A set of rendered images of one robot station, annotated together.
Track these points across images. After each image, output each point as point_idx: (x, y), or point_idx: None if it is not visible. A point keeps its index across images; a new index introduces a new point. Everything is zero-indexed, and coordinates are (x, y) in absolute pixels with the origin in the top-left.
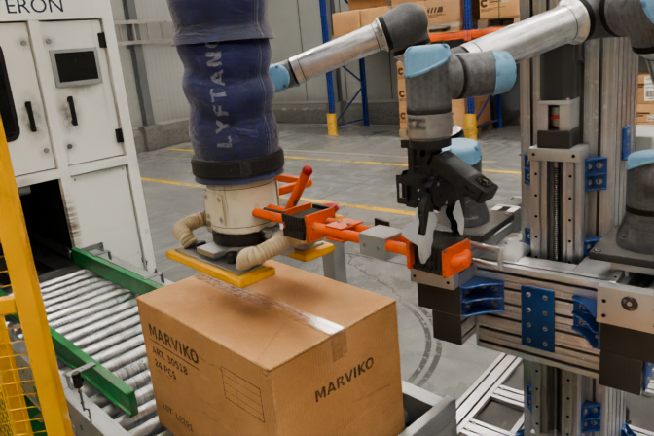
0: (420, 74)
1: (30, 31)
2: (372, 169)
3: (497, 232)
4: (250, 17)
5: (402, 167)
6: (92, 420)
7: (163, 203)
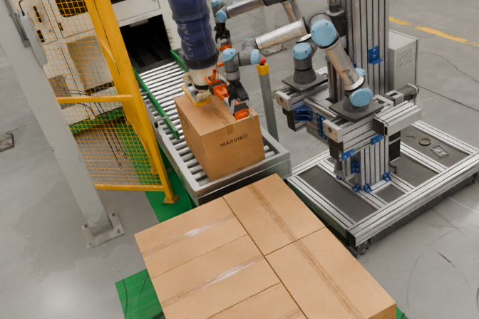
0: (224, 61)
1: None
2: None
3: (323, 85)
4: (195, 11)
5: None
6: (162, 139)
7: None
